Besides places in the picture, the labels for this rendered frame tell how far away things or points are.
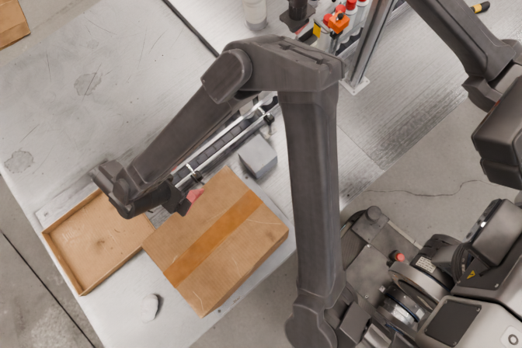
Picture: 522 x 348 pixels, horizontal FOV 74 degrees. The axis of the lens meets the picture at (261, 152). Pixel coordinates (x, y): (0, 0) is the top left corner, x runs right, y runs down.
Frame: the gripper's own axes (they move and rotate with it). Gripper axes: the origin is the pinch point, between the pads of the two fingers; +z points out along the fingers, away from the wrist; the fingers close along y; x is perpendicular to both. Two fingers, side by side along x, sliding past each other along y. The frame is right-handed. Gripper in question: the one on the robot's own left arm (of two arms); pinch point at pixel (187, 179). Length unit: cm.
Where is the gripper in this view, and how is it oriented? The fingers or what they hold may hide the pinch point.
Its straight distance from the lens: 89.9
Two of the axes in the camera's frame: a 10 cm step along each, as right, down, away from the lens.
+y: -7.5, -6.1, 2.6
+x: -4.7, 7.6, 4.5
